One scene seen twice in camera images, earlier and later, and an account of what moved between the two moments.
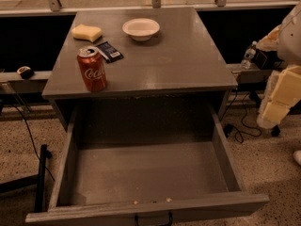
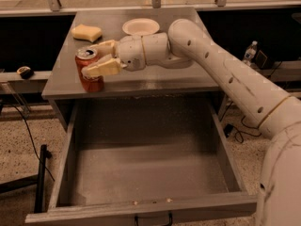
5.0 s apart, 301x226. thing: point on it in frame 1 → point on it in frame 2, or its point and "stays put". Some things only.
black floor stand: [39, 180] stays put
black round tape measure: [25, 72] stays put
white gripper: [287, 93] → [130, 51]
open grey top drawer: [144, 166] stays put
